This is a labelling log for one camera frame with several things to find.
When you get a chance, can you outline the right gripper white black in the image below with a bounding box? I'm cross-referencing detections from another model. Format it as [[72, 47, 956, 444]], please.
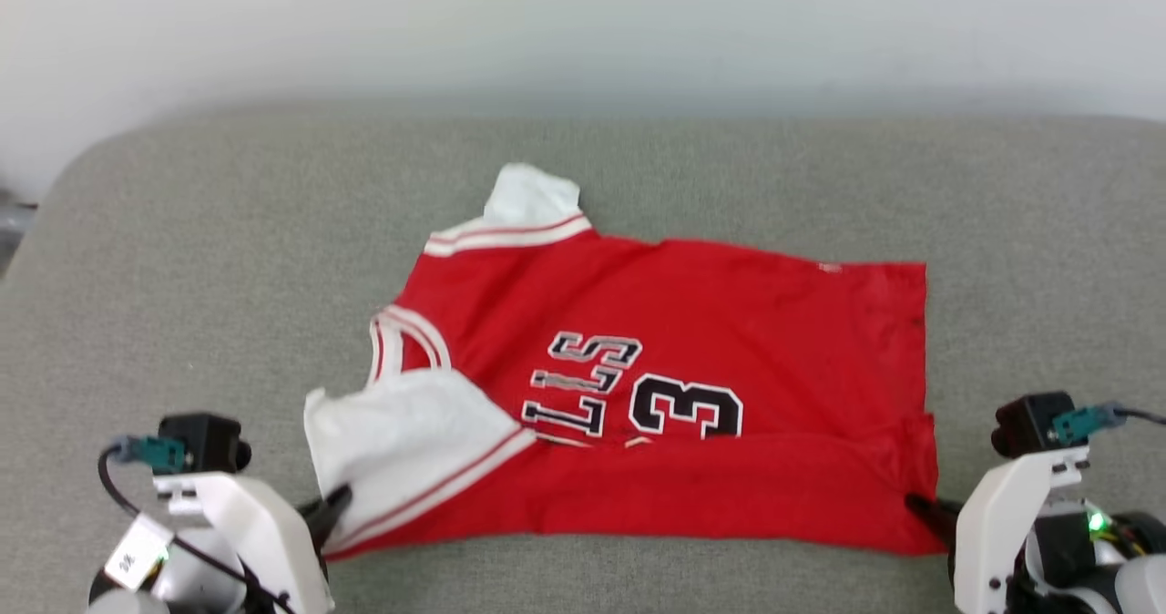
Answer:
[[904, 447, 1091, 614]]

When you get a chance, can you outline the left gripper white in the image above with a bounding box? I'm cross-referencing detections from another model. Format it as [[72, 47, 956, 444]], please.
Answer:
[[153, 471, 354, 614]]

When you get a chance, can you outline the red and white basketball jersey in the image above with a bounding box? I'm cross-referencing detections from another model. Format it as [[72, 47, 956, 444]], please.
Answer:
[[303, 163, 948, 562]]

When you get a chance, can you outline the white paper label tag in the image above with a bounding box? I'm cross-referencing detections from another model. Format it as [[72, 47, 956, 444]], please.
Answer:
[[104, 515, 175, 593]]

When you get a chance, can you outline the right black cable teal plug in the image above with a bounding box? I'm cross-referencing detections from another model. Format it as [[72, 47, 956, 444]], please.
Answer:
[[1052, 403, 1166, 447]]

